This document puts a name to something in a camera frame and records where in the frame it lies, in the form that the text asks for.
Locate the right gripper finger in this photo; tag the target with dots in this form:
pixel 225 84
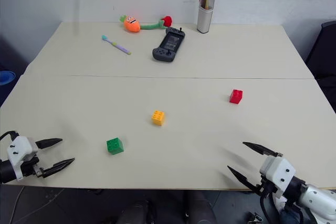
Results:
pixel 262 150
pixel 245 181

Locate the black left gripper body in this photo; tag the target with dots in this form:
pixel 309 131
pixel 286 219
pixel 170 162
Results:
pixel 29 167

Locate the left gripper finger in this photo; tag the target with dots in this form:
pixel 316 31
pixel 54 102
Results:
pixel 48 142
pixel 56 166

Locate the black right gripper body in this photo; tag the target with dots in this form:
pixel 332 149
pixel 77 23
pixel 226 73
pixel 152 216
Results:
pixel 268 190

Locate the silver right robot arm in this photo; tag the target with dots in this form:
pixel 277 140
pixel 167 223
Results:
pixel 317 198

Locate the red toy brick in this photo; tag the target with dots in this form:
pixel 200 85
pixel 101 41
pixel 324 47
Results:
pixel 235 96

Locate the green toy brick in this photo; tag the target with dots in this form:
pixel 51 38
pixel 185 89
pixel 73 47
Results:
pixel 115 146

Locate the blue bowl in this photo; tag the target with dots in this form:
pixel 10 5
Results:
pixel 6 77

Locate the yellow toy brick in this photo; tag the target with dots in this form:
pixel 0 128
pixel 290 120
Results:
pixel 158 118

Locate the black chair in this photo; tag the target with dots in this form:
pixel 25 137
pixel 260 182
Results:
pixel 324 56

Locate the purple toothbrush with teal head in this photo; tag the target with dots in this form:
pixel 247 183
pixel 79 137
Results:
pixel 118 46

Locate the grey handheld game controller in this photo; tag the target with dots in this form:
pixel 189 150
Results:
pixel 168 45

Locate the orange carrot plush toy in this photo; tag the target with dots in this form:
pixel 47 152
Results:
pixel 131 25

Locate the clear white toothbrush travel case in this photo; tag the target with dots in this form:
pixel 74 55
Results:
pixel 205 16

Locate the red plush with green stem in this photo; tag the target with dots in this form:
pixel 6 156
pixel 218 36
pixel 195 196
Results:
pixel 167 21

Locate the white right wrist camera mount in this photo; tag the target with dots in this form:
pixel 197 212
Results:
pixel 278 170

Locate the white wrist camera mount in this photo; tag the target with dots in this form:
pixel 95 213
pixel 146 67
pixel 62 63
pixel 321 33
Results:
pixel 278 170
pixel 19 146

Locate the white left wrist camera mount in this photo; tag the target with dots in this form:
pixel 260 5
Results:
pixel 19 146

